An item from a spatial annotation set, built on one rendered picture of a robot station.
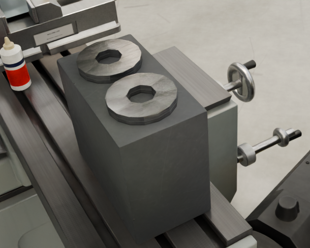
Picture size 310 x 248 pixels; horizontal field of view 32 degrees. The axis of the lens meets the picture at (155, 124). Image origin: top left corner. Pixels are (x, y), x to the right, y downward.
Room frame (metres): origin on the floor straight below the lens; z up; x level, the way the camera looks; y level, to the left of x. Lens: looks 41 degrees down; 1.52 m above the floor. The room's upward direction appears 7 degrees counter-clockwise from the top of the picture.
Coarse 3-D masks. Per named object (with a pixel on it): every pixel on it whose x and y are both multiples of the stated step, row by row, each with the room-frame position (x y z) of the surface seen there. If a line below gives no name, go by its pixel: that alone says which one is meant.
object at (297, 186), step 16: (304, 160) 0.88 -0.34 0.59; (288, 176) 0.83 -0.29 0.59; (304, 176) 0.83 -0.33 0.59; (272, 192) 0.80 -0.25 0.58; (288, 192) 0.77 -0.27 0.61; (304, 192) 0.78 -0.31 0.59; (256, 208) 0.76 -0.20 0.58; (272, 208) 0.73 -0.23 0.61; (288, 208) 0.69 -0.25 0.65; (304, 208) 0.72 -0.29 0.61; (256, 224) 0.71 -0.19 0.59; (272, 224) 0.69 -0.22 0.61; (288, 224) 0.68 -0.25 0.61; (304, 224) 0.68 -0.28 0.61; (288, 240) 0.65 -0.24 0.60; (304, 240) 0.65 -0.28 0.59
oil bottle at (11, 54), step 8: (8, 40) 0.86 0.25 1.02; (8, 48) 0.85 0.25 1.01; (16, 48) 0.86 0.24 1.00; (0, 56) 0.85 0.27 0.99; (8, 56) 0.84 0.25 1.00; (16, 56) 0.85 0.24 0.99; (8, 64) 0.84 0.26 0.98; (16, 64) 0.84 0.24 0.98; (24, 64) 0.86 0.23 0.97; (8, 72) 0.84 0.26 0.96; (16, 72) 0.84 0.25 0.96; (24, 72) 0.85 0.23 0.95; (16, 80) 0.84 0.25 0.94; (24, 80) 0.85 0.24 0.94; (16, 88) 0.84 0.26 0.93; (24, 88) 0.84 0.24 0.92
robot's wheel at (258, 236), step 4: (252, 232) 0.69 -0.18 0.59; (256, 232) 0.68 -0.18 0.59; (252, 236) 0.67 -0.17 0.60; (256, 236) 0.67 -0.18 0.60; (260, 236) 0.67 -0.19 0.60; (264, 236) 0.67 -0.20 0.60; (256, 240) 0.66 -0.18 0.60; (260, 240) 0.66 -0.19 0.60; (264, 240) 0.66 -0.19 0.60; (268, 240) 0.66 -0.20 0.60; (272, 240) 0.66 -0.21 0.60; (260, 244) 0.65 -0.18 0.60; (264, 244) 0.65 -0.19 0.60; (268, 244) 0.65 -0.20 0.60; (272, 244) 0.65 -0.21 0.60; (276, 244) 0.65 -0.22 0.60
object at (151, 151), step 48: (96, 48) 0.64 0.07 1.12; (144, 48) 0.65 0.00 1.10; (96, 96) 0.55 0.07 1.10; (144, 96) 0.53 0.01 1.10; (192, 96) 0.52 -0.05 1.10; (96, 144) 0.53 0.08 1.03; (144, 144) 0.46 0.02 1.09; (192, 144) 0.48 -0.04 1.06; (144, 192) 0.45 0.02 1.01; (192, 192) 0.48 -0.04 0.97; (144, 240) 0.45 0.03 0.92
